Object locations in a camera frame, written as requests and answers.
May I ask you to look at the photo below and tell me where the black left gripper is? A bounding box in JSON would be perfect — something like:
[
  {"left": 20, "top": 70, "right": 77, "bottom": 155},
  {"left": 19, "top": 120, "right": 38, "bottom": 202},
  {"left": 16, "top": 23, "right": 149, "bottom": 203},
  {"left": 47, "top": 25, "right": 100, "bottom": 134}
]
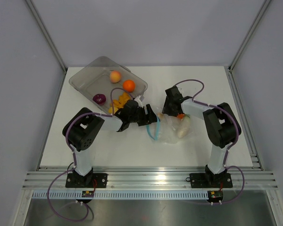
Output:
[{"left": 128, "top": 104, "right": 159, "bottom": 126}]

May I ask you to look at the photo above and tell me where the clear zip top bag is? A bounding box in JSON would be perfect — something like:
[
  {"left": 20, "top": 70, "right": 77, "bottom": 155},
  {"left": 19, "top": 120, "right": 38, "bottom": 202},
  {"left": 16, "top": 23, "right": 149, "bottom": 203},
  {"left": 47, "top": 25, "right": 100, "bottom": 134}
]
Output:
[{"left": 146, "top": 112, "right": 192, "bottom": 144}]

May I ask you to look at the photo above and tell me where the fake fried chicken piece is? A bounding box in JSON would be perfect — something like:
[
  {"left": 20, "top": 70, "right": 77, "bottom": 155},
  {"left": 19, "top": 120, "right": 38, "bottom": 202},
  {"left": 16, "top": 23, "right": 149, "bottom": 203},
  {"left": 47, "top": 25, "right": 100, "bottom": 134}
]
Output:
[{"left": 113, "top": 92, "right": 131, "bottom": 109}]

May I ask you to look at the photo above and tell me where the orange fake orange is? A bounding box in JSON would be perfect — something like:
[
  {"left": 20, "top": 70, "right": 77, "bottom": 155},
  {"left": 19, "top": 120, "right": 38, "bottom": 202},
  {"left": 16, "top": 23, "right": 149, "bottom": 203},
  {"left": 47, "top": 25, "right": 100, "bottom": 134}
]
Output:
[{"left": 123, "top": 80, "right": 135, "bottom": 92}]

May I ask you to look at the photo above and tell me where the purple fake onion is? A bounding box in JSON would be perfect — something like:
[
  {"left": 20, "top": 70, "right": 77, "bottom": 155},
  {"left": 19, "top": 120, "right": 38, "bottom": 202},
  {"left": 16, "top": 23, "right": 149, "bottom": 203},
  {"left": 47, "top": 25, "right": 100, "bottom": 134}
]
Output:
[{"left": 92, "top": 94, "right": 107, "bottom": 105}]

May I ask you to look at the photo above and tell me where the fake peach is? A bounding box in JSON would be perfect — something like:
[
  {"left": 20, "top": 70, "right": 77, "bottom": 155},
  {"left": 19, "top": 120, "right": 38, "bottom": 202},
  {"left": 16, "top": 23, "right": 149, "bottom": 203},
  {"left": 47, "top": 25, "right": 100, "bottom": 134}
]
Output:
[{"left": 109, "top": 71, "right": 122, "bottom": 83}]

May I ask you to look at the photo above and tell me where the beige fake garlic bulb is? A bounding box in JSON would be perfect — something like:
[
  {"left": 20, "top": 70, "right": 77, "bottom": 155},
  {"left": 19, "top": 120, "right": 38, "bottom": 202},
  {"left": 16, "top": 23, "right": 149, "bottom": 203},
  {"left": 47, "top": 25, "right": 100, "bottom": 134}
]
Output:
[{"left": 157, "top": 113, "right": 164, "bottom": 119}]

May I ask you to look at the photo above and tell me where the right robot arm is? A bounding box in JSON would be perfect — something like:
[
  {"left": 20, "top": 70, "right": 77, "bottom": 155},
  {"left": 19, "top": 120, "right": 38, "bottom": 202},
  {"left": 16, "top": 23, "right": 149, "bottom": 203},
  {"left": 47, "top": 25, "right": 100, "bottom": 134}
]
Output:
[{"left": 162, "top": 86, "right": 241, "bottom": 188}]

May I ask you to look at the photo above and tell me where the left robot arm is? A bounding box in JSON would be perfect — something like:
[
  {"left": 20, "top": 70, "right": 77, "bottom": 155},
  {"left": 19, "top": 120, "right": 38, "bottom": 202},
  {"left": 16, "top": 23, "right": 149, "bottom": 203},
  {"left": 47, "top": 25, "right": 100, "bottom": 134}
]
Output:
[{"left": 62, "top": 100, "right": 160, "bottom": 189}]

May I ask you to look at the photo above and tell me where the orange fake pumpkin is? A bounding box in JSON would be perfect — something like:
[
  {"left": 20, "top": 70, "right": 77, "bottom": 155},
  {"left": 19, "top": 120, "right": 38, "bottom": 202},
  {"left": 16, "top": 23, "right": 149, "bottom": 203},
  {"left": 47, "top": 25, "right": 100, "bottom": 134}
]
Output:
[{"left": 177, "top": 113, "right": 185, "bottom": 120}]

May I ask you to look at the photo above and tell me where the white fake radish with leaves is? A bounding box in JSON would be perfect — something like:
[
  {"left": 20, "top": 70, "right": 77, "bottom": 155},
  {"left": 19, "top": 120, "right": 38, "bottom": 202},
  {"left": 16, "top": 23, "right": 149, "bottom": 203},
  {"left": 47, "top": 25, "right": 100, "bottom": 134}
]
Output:
[{"left": 177, "top": 114, "right": 191, "bottom": 138}]

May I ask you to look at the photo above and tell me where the smoky clear plastic bin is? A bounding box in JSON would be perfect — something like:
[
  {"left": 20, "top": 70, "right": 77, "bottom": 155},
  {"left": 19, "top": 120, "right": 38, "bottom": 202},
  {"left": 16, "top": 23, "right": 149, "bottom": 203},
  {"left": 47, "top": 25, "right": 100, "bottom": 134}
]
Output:
[{"left": 69, "top": 56, "right": 148, "bottom": 113}]

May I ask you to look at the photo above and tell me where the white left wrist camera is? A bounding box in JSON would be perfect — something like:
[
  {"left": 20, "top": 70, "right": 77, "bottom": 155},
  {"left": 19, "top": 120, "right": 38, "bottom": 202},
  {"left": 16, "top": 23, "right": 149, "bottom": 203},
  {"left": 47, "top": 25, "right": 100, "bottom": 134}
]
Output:
[{"left": 134, "top": 95, "right": 144, "bottom": 107}]

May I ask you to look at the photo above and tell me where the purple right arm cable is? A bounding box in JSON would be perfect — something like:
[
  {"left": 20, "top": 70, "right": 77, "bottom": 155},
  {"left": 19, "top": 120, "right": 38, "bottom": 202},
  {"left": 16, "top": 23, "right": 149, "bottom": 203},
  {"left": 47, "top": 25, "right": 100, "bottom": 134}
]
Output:
[{"left": 174, "top": 79, "right": 245, "bottom": 205}]

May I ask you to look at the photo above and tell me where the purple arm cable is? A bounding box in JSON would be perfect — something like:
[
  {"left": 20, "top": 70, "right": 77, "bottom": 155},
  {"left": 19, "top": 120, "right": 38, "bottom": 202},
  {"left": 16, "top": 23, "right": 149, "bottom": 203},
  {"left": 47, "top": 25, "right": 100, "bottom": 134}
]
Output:
[
  {"left": 47, "top": 88, "right": 136, "bottom": 222},
  {"left": 174, "top": 79, "right": 245, "bottom": 205}
]

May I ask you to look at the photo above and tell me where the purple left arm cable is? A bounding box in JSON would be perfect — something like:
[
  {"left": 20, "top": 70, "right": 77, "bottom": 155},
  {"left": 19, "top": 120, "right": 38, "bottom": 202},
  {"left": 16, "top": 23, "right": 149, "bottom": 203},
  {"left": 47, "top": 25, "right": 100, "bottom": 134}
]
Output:
[{"left": 47, "top": 88, "right": 136, "bottom": 222}]

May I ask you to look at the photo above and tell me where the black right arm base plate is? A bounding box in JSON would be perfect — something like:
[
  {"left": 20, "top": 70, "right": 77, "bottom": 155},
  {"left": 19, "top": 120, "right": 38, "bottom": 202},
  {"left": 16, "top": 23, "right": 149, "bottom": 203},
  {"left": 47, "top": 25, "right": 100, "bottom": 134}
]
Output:
[{"left": 187, "top": 173, "right": 233, "bottom": 189}]

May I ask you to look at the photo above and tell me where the aluminium frame rail right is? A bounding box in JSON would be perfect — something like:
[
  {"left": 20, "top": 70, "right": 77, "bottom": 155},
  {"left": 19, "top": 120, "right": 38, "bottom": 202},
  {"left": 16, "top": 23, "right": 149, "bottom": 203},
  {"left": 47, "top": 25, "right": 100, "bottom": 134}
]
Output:
[{"left": 224, "top": 66, "right": 265, "bottom": 171}]

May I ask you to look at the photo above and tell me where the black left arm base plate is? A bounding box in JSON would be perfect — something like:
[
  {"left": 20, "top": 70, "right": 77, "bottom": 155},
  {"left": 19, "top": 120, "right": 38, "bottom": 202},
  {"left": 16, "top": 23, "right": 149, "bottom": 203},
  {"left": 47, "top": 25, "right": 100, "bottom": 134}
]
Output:
[{"left": 65, "top": 173, "right": 108, "bottom": 188}]

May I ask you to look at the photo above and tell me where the white slotted cable duct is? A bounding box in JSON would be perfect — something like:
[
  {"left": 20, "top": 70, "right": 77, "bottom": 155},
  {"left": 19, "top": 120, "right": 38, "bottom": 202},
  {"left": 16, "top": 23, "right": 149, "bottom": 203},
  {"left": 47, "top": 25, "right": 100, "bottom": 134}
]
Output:
[{"left": 32, "top": 190, "right": 208, "bottom": 200}]

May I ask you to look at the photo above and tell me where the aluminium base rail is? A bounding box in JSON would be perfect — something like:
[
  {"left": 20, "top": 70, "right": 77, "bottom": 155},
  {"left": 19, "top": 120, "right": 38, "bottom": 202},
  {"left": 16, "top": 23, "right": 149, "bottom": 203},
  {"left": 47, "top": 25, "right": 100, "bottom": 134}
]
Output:
[{"left": 23, "top": 167, "right": 278, "bottom": 190}]

